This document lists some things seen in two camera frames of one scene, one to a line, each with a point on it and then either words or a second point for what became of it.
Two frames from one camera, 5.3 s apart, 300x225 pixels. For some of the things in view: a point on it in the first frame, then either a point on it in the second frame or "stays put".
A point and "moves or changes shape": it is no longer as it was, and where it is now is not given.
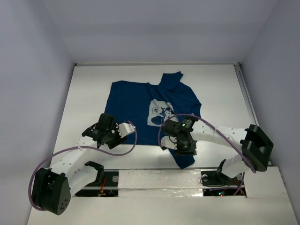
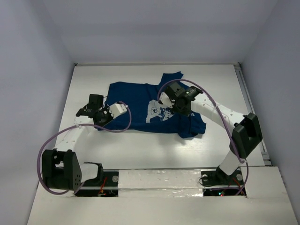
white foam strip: x=161 y=183 stays put
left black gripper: x=115 y=139 -> x=86 y=110
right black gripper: x=191 y=151 -> x=186 y=112
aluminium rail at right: x=247 y=101 stays put
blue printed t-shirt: x=147 y=105 moves or changes shape
